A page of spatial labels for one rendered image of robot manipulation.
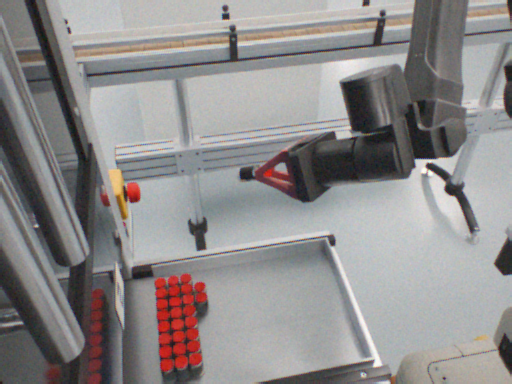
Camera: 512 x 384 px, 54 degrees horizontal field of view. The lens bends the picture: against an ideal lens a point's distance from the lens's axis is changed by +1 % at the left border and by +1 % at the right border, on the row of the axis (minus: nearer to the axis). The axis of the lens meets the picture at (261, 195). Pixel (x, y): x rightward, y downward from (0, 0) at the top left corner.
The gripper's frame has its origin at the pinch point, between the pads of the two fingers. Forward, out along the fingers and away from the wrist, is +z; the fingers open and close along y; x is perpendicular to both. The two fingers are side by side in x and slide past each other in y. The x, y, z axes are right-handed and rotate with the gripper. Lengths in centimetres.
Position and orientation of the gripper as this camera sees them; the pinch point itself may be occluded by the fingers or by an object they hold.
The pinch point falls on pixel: (265, 172)
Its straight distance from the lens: 68.6
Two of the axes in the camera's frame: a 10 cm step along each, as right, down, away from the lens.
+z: -8.0, 0.8, 6.0
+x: 2.7, 9.3, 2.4
